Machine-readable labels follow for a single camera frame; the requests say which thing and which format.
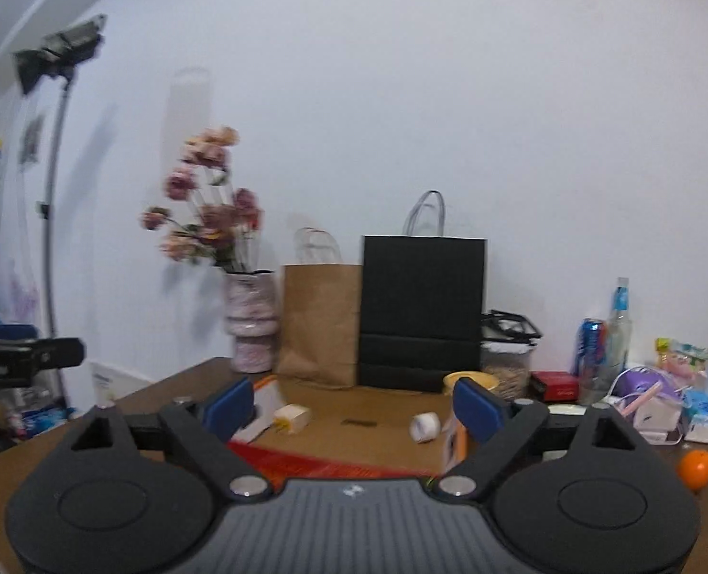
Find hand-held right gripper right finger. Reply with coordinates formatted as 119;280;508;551
433;378;650;498

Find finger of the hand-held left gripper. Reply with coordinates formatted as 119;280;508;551
31;338;86;380

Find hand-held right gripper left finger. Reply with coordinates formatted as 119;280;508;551
61;376;272;501

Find red cardboard box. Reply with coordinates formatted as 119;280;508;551
198;371;510;485

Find yellow cup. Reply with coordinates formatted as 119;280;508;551
443;371;501;398

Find orange white carton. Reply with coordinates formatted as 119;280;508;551
234;374;286;443

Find orange white packet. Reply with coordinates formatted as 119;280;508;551
443;424;469;468

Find clear jar with black lid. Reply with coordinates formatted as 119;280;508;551
480;309;543;401

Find small white yellow box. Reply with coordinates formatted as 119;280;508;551
273;403;313;434

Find small red box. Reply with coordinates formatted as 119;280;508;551
530;371;580;403

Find pink patterned vase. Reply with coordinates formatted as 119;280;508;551
223;270;280;373

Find black paper bag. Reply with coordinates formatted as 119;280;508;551
359;190;489;394

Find brown paper bag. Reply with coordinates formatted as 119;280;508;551
276;227;363;388

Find blue drink can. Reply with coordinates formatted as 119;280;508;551
575;318;607;398

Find clear plastic bottle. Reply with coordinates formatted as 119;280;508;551
593;276;634;404

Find white square box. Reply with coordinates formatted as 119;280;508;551
634;397;683;443

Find pink dried flower bouquet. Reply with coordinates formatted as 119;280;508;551
142;127;265;273

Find colourful snack packets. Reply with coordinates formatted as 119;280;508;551
655;338;708;372

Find orange fruit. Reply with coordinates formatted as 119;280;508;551
676;448;708;491

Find black studio light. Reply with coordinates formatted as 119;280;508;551
13;15;107;93

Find small wall picture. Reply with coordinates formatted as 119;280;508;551
19;113;45;164

